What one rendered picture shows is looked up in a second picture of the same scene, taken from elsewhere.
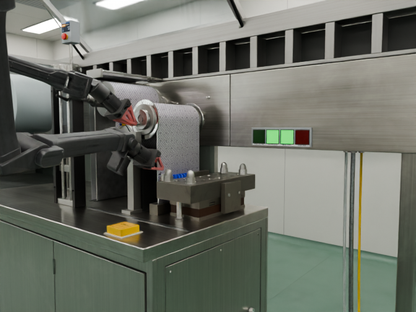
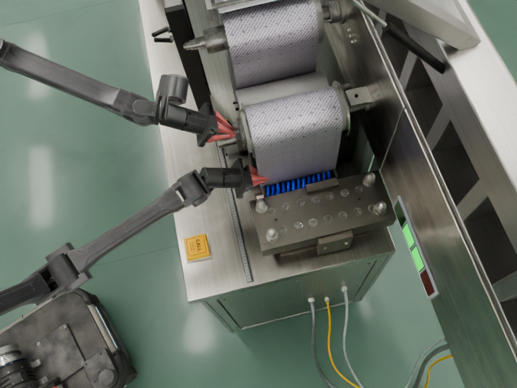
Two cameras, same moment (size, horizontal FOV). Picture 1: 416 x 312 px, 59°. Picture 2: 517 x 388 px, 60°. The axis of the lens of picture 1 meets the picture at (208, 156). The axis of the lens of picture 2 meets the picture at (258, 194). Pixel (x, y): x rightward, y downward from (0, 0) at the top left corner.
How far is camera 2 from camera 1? 1.43 m
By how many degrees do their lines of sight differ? 70
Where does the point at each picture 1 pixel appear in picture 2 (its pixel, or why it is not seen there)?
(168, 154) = (277, 168)
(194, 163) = (325, 164)
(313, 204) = not seen: outside the picture
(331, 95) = (469, 314)
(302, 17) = (506, 207)
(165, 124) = (270, 150)
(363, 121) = (475, 373)
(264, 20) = (467, 118)
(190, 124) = (321, 138)
